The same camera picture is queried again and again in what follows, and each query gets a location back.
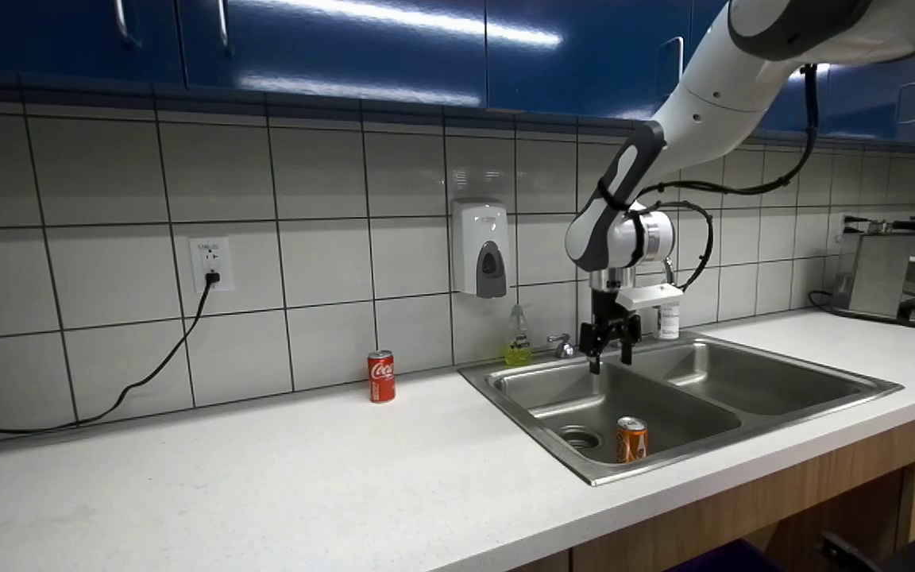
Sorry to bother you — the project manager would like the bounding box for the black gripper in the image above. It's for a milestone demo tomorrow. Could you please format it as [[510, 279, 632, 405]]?
[[578, 268, 646, 377]]

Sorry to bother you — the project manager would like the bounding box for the orange soda can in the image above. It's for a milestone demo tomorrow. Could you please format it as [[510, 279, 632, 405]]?
[[612, 413, 651, 467]]

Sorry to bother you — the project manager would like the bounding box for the stainless steel double sink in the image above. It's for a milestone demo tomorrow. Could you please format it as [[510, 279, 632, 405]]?
[[456, 333, 906, 494]]

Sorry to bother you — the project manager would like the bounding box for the red soda can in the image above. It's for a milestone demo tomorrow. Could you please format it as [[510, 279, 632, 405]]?
[[364, 345, 401, 408]]

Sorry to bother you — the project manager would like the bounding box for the green dish soap bottle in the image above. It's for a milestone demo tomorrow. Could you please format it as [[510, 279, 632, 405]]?
[[494, 304, 539, 372]]

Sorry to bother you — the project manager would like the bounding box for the wooden cabinet front panel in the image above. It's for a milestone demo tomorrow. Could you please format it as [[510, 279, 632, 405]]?
[[516, 421, 915, 572]]

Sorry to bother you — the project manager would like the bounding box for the black office chair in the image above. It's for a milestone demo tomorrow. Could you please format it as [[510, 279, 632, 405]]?
[[817, 530, 915, 572]]

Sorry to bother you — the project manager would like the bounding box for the white wall soap dispenser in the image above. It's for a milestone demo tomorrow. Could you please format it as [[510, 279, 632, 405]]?
[[446, 201, 510, 302]]

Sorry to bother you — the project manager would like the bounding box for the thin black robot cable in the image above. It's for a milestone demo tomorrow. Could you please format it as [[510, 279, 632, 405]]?
[[632, 60, 823, 296]]

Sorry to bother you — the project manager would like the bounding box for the white wall outlet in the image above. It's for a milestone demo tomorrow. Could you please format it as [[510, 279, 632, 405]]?
[[186, 234, 237, 293]]

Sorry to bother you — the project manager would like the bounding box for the black power cord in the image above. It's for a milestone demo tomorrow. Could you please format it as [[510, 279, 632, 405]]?
[[0, 270, 225, 438]]

